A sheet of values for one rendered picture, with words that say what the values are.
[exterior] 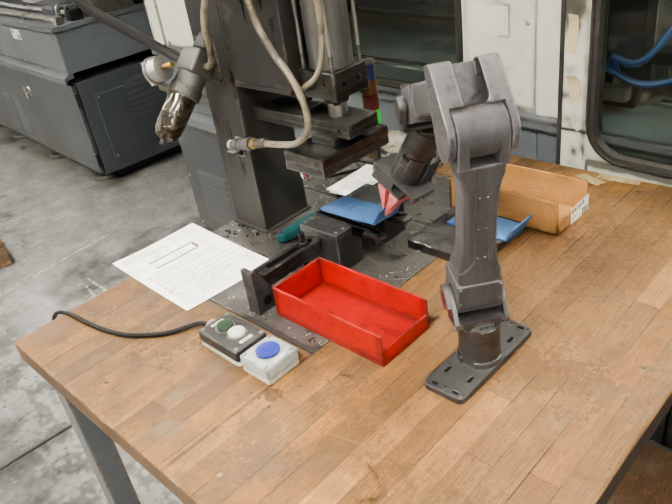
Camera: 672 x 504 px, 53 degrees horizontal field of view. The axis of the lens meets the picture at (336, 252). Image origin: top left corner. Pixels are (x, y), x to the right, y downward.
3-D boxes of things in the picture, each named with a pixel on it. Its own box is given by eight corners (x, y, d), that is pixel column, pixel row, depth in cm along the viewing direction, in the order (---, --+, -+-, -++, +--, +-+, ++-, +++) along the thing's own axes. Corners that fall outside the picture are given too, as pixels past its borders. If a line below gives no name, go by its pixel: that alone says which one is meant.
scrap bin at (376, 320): (383, 367, 104) (379, 337, 101) (277, 315, 120) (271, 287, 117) (430, 327, 111) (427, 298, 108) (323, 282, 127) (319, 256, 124)
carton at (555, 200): (557, 240, 130) (558, 204, 126) (451, 210, 146) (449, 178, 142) (588, 212, 138) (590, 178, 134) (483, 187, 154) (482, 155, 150)
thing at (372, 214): (379, 227, 122) (378, 212, 121) (320, 209, 132) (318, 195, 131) (403, 213, 126) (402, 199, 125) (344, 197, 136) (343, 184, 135)
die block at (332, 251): (341, 274, 129) (336, 241, 125) (306, 260, 135) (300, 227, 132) (406, 229, 140) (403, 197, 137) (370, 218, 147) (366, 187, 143)
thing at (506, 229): (513, 244, 126) (513, 230, 125) (446, 223, 136) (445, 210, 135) (532, 228, 130) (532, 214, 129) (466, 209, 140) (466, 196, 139)
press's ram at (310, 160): (331, 195, 119) (304, 24, 104) (239, 167, 136) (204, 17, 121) (394, 157, 129) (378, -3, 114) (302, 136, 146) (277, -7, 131)
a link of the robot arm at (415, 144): (394, 138, 116) (409, 106, 111) (423, 141, 118) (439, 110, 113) (404, 165, 111) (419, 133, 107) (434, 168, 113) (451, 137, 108)
